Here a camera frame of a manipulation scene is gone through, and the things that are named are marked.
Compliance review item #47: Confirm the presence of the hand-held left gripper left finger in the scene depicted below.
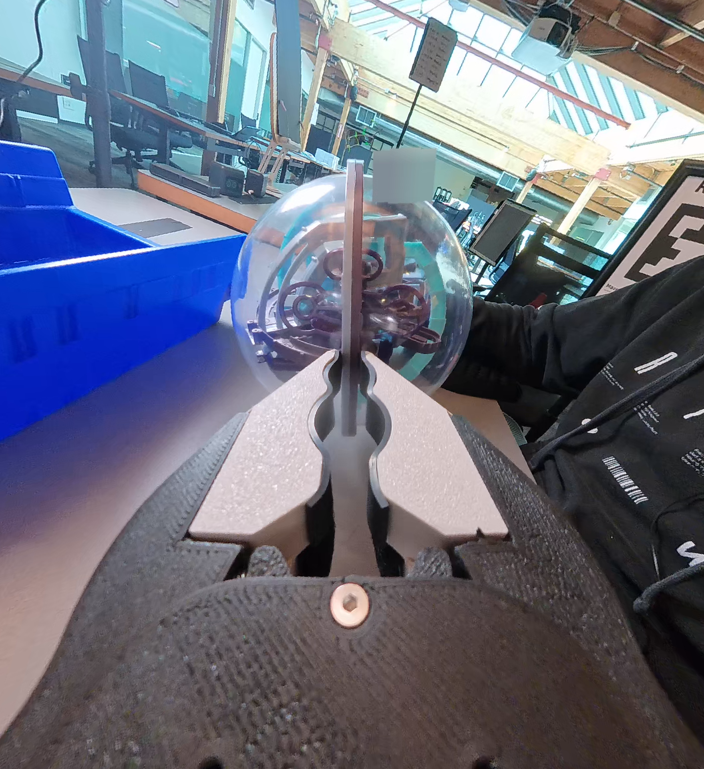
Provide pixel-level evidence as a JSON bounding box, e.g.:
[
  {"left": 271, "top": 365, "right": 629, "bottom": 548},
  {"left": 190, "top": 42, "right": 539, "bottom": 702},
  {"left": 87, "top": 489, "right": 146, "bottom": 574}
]
[{"left": 189, "top": 350, "right": 338, "bottom": 572}]

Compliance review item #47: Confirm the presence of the person's black printed hoodie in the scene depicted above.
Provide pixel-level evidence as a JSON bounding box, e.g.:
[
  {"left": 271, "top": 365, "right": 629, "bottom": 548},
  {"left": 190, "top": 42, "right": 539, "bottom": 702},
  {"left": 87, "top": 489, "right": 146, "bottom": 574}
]
[{"left": 529, "top": 249, "right": 704, "bottom": 769}]

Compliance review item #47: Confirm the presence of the large framed marker sign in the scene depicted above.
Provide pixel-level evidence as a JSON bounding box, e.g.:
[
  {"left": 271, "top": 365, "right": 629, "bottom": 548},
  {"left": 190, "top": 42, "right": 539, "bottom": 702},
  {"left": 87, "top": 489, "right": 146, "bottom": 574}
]
[{"left": 583, "top": 159, "right": 704, "bottom": 299}]

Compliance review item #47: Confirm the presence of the clear maze ball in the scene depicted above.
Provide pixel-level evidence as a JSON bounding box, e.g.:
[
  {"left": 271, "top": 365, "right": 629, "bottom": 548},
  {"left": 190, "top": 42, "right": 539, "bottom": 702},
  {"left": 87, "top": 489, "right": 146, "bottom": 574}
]
[{"left": 231, "top": 159, "right": 475, "bottom": 437}]

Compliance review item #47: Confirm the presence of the black mesh office chair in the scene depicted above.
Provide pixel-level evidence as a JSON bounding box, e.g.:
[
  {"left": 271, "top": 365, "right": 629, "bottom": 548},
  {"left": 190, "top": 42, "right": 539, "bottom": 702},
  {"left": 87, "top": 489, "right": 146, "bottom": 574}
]
[{"left": 485, "top": 223, "right": 611, "bottom": 305}]

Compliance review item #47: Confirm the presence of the black light cable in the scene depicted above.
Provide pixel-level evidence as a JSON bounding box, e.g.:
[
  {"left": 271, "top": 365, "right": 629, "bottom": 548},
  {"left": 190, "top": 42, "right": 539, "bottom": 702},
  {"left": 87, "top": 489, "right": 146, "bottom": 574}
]
[{"left": 18, "top": 0, "right": 50, "bottom": 85}]

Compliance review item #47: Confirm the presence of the blue plastic bin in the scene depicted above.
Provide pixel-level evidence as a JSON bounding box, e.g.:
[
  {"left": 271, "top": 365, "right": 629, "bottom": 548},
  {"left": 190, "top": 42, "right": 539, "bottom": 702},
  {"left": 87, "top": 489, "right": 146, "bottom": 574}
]
[{"left": 0, "top": 137, "right": 248, "bottom": 461}]

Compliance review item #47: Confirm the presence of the white ceiling box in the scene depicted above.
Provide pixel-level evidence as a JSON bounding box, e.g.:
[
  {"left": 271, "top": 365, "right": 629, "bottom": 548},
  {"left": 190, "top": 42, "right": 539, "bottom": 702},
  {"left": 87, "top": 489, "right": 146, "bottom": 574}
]
[{"left": 511, "top": 3, "right": 581, "bottom": 76}]

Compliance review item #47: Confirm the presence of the person's right forearm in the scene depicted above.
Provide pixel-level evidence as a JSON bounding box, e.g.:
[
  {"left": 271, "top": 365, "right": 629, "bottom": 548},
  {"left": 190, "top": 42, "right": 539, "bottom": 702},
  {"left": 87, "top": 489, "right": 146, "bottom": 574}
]
[{"left": 442, "top": 297, "right": 575, "bottom": 404}]

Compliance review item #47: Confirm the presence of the flat black bar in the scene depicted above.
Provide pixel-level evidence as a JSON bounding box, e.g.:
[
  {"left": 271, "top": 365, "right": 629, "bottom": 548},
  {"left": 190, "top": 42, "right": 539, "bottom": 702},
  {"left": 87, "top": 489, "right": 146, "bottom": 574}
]
[{"left": 149, "top": 161, "right": 221, "bottom": 198}]

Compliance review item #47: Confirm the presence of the grey screen on stand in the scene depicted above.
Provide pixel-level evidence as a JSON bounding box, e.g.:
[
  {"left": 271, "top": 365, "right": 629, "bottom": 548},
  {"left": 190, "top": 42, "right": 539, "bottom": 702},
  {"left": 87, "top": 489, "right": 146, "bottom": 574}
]
[{"left": 469, "top": 199, "right": 537, "bottom": 267}]

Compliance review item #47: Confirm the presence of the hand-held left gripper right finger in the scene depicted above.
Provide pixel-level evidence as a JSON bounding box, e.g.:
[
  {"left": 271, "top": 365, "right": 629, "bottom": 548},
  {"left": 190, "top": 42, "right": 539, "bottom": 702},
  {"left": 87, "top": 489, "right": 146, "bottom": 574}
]
[{"left": 363, "top": 353, "right": 511, "bottom": 572}]

